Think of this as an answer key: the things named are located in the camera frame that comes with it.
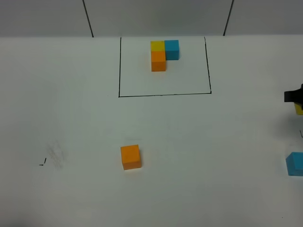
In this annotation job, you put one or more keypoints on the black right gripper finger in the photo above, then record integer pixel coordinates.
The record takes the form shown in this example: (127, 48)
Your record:
(295, 96)

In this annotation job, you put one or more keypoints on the template blue cube block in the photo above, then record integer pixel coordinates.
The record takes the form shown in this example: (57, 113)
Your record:
(171, 50)

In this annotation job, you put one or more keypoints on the template orange cube block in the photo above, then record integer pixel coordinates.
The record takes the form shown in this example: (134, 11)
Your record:
(158, 61)

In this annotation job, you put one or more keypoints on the template yellow cube block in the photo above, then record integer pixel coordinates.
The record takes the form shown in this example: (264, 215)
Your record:
(157, 46)

